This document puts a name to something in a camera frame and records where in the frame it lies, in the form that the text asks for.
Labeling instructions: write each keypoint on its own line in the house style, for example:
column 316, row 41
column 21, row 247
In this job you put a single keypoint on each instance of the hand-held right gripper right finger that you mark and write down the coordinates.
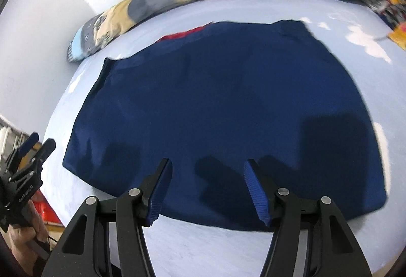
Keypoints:
column 257, row 194

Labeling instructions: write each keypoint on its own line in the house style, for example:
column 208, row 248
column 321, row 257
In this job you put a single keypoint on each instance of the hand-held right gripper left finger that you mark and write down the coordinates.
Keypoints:
column 158, row 197

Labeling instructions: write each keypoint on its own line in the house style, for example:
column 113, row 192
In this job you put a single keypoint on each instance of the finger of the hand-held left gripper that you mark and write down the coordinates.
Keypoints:
column 39, row 156
column 22, row 151

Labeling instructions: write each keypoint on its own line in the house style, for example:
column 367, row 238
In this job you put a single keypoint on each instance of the navy blue work jacket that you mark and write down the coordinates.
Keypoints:
column 206, row 99

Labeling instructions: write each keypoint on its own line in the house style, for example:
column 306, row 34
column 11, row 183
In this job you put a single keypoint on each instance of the pile of colourful clothes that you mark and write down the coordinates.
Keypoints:
column 388, row 8

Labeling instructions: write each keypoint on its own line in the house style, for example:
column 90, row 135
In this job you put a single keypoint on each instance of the person's left hand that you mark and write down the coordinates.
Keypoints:
column 20, row 243

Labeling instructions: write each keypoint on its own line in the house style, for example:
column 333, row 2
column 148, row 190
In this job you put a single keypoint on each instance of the white metal rack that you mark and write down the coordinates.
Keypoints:
column 11, row 137

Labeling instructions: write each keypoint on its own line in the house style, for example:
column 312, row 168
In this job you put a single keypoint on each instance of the red box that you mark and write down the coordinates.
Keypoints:
column 47, row 210

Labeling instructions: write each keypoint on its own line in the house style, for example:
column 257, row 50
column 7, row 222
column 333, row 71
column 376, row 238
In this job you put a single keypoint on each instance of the light blue cloud-print bed sheet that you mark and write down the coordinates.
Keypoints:
column 206, row 251

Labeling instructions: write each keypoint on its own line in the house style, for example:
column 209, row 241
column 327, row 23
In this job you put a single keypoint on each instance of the yellow floral scarf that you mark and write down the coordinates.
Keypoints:
column 399, row 37

